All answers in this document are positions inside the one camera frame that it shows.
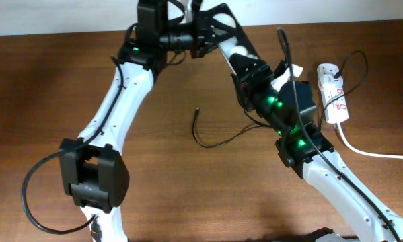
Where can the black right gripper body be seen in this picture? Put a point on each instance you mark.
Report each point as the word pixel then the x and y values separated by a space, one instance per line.
pixel 248 94

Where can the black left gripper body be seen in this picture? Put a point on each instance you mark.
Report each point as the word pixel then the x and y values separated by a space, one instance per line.
pixel 198 42

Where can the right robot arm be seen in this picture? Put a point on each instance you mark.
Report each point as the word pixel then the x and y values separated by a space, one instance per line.
pixel 288 107

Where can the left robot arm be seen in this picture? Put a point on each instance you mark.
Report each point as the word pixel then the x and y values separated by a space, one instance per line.
pixel 92 168

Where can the white power strip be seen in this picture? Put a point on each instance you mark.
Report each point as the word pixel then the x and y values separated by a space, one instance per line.
pixel 337 111

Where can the white USB wall adapter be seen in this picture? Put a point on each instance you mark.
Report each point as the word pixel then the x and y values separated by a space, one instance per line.
pixel 328 81

